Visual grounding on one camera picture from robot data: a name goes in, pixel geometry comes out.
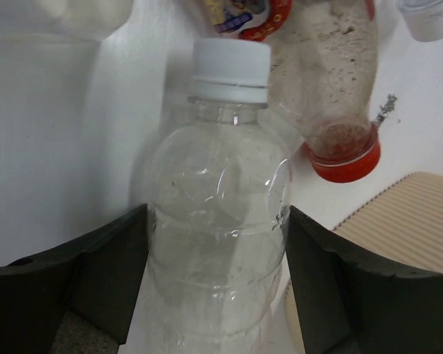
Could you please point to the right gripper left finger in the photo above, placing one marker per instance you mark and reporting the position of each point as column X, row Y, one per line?
column 97, row 276

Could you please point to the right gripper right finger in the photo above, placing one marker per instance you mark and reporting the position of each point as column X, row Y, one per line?
column 351, row 300

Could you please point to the clear bottle white cap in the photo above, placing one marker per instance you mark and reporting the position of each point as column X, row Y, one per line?
column 217, row 212

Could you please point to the beige mesh waste bin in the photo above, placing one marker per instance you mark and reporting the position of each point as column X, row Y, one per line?
column 403, row 223

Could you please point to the small dark debris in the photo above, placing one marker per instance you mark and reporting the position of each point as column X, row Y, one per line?
column 385, row 110

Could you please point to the red cap dirty bottle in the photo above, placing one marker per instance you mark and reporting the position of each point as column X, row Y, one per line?
column 324, row 64

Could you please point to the square bottle beige label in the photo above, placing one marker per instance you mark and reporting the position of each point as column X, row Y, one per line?
column 62, row 21

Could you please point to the clear bottle middle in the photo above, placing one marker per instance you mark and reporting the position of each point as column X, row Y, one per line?
column 424, row 19

